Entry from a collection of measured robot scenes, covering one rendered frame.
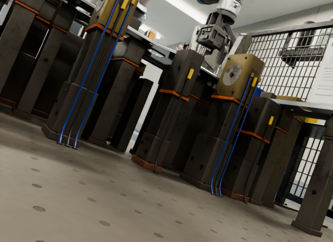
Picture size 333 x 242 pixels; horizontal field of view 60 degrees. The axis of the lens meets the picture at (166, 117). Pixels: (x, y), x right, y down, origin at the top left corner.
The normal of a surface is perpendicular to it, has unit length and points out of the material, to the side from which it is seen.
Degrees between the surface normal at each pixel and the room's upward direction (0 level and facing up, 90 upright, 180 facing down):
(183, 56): 90
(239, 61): 90
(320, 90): 90
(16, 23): 90
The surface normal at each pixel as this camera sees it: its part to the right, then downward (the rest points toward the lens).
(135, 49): 0.50, 0.14
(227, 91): -0.78, -0.36
